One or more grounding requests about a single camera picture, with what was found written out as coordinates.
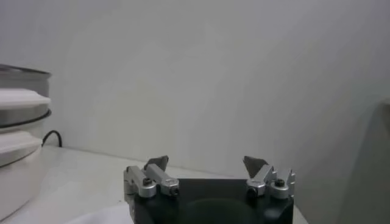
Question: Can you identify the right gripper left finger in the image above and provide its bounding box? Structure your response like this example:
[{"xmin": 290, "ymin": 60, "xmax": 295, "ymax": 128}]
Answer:
[{"xmin": 123, "ymin": 155, "xmax": 180, "ymax": 198}]

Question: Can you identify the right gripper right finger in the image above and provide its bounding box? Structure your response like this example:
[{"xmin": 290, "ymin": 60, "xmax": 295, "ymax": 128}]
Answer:
[{"xmin": 243, "ymin": 155, "xmax": 296, "ymax": 200}]

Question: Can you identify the white round plate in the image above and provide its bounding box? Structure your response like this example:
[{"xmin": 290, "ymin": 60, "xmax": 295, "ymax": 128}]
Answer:
[{"xmin": 63, "ymin": 203, "xmax": 132, "ymax": 224}]

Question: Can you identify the white electric cooking pot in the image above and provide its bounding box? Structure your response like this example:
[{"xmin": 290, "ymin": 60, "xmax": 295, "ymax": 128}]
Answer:
[{"xmin": 0, "ymin": 110, "xmax": 53, "ymax": 222}]

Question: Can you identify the black pot power cord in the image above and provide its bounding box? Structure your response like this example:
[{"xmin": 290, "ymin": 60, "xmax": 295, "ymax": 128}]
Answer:
[{"xmin": 41, "ymin": 130, "xmax": 63, "ymax": 148}]

